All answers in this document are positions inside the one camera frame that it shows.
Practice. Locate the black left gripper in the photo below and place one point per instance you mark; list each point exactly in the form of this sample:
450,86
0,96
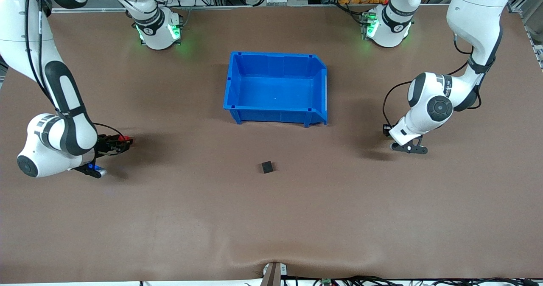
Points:
385,130

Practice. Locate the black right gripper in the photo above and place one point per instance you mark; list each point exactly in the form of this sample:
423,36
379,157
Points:
103,145

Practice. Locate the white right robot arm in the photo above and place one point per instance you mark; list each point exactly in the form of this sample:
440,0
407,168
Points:
63,91

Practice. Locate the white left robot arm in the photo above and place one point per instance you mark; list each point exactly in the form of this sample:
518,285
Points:
475,18

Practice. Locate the brown table edge clamp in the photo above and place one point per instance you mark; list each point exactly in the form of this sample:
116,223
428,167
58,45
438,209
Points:
273,275

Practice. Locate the blue plastic storage bin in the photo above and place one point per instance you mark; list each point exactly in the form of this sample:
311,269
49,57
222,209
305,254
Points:
275,91

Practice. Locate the small black cube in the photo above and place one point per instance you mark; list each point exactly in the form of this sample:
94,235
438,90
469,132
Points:
267,167

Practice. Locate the small red cube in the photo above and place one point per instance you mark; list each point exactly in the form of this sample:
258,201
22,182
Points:
124,138

